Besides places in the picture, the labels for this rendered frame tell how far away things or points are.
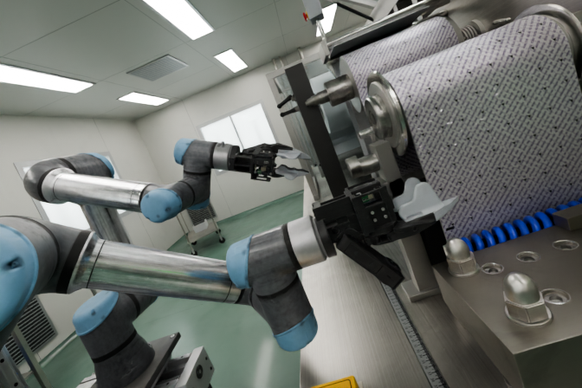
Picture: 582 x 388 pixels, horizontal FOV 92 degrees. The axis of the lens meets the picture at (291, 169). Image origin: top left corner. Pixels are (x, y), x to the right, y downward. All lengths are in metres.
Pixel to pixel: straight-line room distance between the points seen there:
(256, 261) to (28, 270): 0.26
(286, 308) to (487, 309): 0.26
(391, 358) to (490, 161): 0.34
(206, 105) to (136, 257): 5.91
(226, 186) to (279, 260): 5.95
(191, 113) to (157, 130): 0.87
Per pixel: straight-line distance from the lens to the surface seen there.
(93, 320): 0.99
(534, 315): 0.37
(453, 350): 0.54
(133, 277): 0.54
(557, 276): 0.43
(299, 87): 0.76
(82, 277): 0.54
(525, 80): 0.53
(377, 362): 0.55
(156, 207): 0.69
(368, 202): 0.43
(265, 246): 0.44
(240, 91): 6.19
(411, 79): 0.47
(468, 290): 0.42
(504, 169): 0.52
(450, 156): 0.48
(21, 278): 0.39
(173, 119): 6.63
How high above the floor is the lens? 1.28
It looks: 7 degrees down
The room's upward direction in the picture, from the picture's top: 22 degrees counter-clockwise
